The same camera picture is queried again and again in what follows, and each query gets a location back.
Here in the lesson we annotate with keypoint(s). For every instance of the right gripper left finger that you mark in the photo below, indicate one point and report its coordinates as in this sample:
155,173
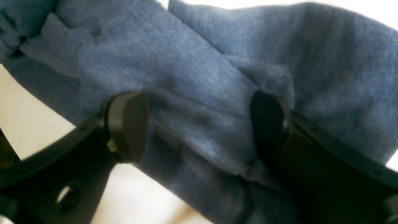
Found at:
64,183

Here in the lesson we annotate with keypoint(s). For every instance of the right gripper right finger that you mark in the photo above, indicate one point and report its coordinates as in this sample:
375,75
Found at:
331,182

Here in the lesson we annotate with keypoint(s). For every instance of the dark blue T-shirt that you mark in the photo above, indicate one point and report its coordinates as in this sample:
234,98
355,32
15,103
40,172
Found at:
200,66

